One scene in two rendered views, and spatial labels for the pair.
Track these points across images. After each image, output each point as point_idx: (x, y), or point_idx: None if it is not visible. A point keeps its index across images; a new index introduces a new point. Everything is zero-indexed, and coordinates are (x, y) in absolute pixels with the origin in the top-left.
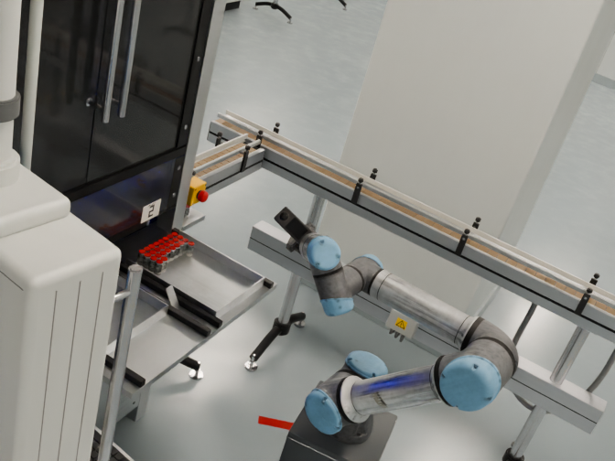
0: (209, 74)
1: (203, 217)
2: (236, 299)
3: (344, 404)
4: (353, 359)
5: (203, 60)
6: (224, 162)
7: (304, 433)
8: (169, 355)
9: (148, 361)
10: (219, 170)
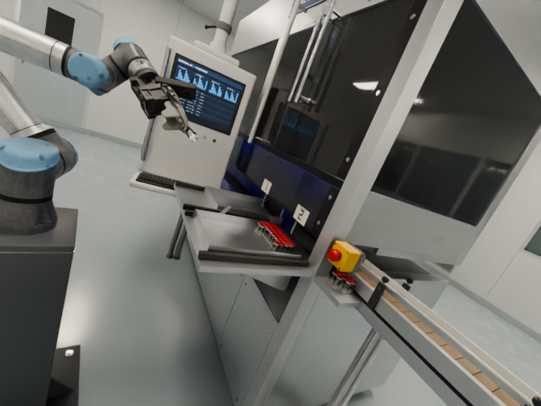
0: (386, 113)
1: (336, 302)
2: (199, 223)
3: (43, 130)
4: (50, 145)
5: (383, 96)
6: (483, 382)
7: (63, 209)
8: (184, 196)
9: (187, 192)
10: (441, 350)
